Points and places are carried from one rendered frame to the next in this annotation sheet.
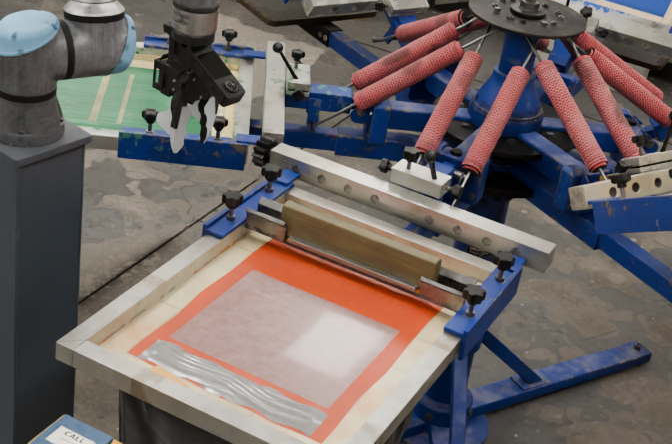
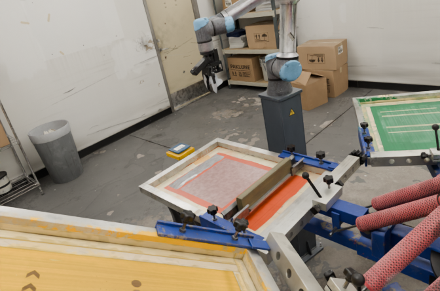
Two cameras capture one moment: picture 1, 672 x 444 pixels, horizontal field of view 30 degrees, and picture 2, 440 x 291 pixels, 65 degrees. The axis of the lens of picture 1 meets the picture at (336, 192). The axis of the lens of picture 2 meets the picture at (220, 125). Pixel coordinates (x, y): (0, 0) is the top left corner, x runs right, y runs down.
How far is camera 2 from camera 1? 295 cm
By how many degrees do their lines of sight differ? 99
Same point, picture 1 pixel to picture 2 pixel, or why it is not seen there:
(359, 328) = (225, 196)
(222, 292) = (251, 165)
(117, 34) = (280, 65)
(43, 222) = (271, 122)
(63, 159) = (273, 103)
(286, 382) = (196, 180)
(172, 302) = (245, 156)
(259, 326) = (229, 174)
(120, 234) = not seen: outside the picture
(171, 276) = (251, 150)
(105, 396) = not seen: hidden behind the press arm
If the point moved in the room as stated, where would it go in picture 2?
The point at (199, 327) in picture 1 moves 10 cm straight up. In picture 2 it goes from (230, 162) to (226, 146)
